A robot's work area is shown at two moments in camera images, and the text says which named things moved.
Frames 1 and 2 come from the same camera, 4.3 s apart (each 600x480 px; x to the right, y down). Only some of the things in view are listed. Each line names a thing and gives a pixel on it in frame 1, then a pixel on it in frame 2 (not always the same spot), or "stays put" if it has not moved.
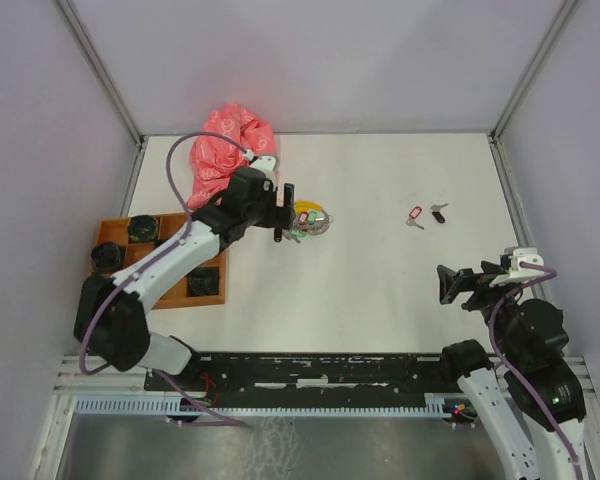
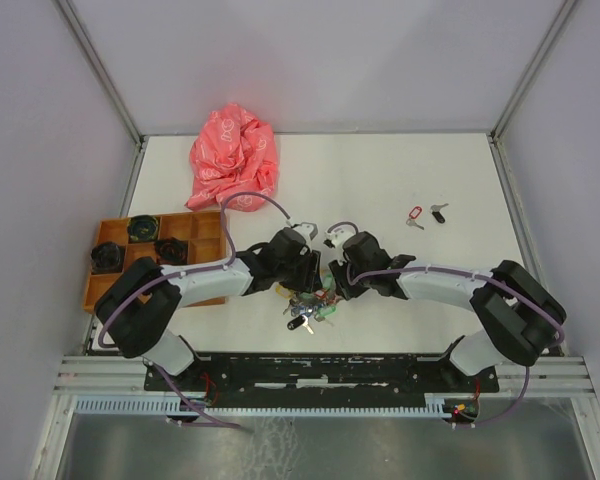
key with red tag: x=414 y=213 stays put
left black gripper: x=279 y=217 to x=309 y=281
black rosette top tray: x=143 y=228 stays put
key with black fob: x=435 y=210 stays put
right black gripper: x=450 y=282 to x=339 y=274
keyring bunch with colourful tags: x=309 y=218 to x=305 y=305
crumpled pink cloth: x=214 y=160 stays put
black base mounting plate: x=326 y=375 stays put
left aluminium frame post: x=118 y=99 stays put
